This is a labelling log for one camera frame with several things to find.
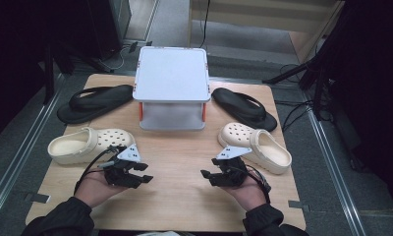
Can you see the grey tape piece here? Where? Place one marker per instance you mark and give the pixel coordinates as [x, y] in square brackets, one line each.
[299, 206]
[37, 197]

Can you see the beige wooden platform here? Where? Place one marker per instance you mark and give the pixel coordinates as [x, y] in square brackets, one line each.
[250, 16]

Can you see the person's dark trouser leg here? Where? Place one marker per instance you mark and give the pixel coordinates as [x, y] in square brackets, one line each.
[296, 232]

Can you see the dark cabinet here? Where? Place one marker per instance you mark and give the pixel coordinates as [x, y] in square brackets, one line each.
[119, 16]

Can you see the person's right hand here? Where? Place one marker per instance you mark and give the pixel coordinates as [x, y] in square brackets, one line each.
[250, 196]

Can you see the black tripod stand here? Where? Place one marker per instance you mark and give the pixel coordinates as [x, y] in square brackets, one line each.
[289, 73]

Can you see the black flip-flop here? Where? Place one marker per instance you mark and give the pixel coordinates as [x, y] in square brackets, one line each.
[227, 98]
[86, 113]

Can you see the person's left hand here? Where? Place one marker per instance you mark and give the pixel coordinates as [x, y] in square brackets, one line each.
[91, 190]

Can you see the white shoe rack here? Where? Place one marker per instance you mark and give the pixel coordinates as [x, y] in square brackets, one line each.
[171, 75]

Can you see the cream clog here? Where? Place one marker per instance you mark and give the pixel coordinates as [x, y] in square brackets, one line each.
[273, 154]
[73, 147]

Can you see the black metal stand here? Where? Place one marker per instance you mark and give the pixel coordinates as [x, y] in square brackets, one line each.
[48, 82]

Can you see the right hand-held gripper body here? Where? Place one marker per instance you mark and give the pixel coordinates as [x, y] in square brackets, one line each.
[230, 173]

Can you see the metal floor rail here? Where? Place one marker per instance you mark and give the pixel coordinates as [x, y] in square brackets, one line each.
[336, 177]
[19, 159]

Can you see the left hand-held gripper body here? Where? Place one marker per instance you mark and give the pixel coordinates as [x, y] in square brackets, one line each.
[121, 173]

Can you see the black plug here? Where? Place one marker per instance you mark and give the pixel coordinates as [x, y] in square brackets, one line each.
[133, 46]

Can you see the dark curtain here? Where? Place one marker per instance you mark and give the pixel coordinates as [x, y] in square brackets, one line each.
[374, 82]
[17, 49]

